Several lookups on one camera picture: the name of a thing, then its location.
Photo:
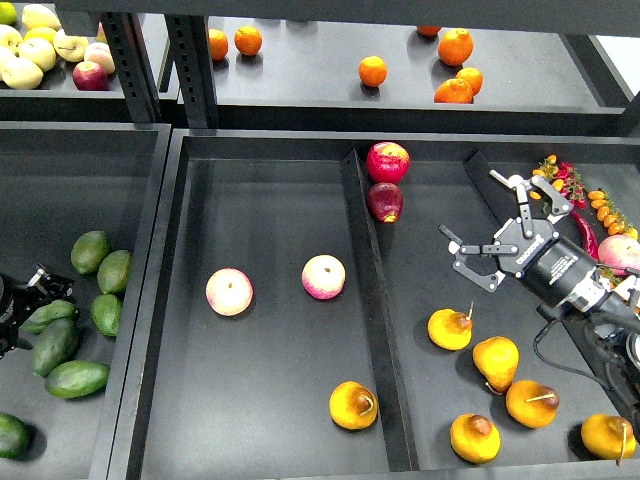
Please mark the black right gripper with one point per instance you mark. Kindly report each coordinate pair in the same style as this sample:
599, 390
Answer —
547, 262

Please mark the black middle bin tray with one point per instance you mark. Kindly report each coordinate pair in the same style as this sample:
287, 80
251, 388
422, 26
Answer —
247, 396

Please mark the red cherry tomato bunch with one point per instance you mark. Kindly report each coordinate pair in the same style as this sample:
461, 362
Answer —
569, 183

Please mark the orange on shelf front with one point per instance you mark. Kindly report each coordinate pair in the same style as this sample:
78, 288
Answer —
454, 90

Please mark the pink apple centre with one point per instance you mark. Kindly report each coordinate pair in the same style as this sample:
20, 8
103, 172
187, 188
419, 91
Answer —
323, 276

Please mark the green avocado corner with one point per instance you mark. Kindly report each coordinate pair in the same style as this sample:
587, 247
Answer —
15, 436

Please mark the orange at shelf back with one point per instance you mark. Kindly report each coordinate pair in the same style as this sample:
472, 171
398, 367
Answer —
428, 31

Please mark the dark red apple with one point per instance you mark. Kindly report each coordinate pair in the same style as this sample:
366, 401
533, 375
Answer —
385, 202

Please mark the black bin divider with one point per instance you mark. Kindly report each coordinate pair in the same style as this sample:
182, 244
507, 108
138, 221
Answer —
394, 412
480, 180

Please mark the black bin tray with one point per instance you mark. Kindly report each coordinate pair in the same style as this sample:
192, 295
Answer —
247, 396
58, 181

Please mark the orange cherry tomato bunch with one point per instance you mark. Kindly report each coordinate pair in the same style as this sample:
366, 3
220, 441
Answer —
549, 170

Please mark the green avocado long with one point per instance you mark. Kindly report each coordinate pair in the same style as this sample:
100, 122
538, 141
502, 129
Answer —
55, 344

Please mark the green avocado top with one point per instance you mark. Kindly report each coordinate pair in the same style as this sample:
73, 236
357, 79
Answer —
89, 250

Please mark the yellow-green apple front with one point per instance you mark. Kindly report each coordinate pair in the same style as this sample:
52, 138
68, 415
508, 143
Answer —
21, 74

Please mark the red chili pepper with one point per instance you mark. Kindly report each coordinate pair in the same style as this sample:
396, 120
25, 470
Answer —
589, 239

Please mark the pink apple right bin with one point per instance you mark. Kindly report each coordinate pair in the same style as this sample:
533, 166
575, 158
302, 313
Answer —
619, 252

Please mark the green avocado flat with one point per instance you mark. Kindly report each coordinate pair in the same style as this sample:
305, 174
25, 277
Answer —
37, 322

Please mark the bright red apple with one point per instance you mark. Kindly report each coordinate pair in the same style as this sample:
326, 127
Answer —
387, 162

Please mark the white label card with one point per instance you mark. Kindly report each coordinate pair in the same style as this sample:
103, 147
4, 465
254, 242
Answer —
627, 287

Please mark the black bin divider centre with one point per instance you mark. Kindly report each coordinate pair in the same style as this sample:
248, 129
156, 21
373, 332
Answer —
394, 412

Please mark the black left bin tray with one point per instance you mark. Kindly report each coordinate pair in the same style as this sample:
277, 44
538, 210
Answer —
58, 181

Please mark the yellow pear bottom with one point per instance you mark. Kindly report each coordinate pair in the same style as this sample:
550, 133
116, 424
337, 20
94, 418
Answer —
475, 438

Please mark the yellow pear with stem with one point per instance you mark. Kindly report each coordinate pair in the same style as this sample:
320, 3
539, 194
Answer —
532, 404

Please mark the orange on shelf centre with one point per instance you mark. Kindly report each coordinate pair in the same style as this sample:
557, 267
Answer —
372, 71

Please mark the large orange on shelf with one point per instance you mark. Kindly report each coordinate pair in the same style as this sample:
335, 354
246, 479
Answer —
455, 46

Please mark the pink apple left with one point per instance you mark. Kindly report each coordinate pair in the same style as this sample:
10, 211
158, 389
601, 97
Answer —
229, 292

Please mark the orange tomato vine right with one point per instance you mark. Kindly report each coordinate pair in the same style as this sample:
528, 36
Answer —
610, 216

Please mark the black bin divider right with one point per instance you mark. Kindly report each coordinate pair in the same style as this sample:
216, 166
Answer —
480, 180

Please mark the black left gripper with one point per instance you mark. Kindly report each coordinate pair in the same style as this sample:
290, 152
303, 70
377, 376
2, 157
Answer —
20, 300

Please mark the green avocado lower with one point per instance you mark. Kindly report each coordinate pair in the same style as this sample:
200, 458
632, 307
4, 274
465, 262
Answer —
77, 378

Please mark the orange on shelf right small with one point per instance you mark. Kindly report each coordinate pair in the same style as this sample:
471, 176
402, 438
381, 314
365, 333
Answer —
473, 76

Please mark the pink apple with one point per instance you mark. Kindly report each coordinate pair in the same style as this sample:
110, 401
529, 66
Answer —
323, 276
229, 292

